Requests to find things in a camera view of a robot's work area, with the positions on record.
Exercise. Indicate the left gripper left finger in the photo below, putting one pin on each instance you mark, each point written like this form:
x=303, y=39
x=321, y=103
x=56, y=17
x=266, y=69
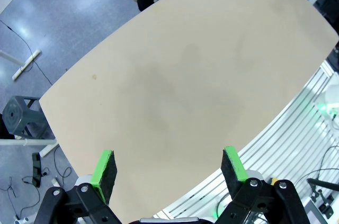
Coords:
x=104, y=171

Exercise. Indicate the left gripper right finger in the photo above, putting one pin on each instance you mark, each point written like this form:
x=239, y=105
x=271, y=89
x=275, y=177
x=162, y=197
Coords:
x=233, y=171

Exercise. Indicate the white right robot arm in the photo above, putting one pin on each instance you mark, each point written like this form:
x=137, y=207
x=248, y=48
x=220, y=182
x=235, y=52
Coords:
x=332, y=94

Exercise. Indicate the white metal table foot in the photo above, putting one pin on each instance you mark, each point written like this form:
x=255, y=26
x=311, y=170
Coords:
x=26, y=65
x=26, y=142

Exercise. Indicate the grey metal stand base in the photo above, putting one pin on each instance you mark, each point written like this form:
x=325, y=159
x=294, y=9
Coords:
x=16, y=112

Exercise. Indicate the aluminium profile frame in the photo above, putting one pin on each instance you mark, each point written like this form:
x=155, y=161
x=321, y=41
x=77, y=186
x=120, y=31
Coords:
x=278, y=139

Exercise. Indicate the black metal bracket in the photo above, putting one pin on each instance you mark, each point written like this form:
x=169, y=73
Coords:
x=317, y=182

